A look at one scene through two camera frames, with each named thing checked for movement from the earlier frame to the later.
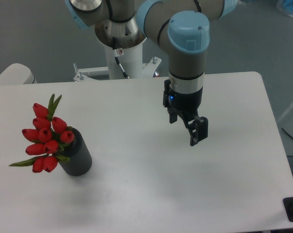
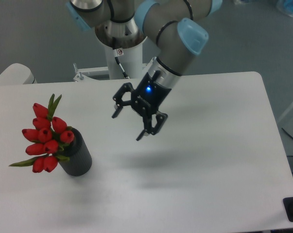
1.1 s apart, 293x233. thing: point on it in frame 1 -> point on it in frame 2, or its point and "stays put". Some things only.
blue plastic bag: x=291 y=8 stays put
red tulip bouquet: x=48 y=135 stays put
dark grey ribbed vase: x=80 y=160 stays put
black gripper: x=187 y=105 -> x=148 y=96
